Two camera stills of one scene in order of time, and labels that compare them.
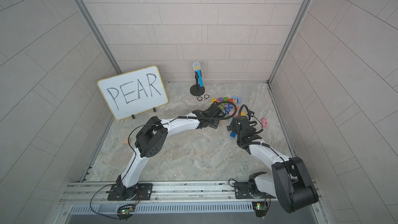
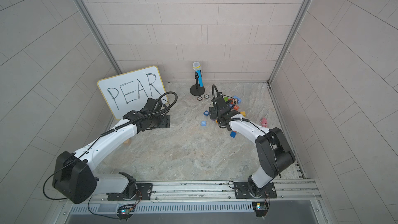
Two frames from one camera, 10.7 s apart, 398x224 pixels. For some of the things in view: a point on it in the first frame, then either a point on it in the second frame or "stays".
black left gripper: (217, 119) -> (166, 121)
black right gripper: (235, 128) -> (213, 111)
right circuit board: (260, 208) stays
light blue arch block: (239, 100) stays
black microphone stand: (196, 89) stays
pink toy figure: (264, 122) stays
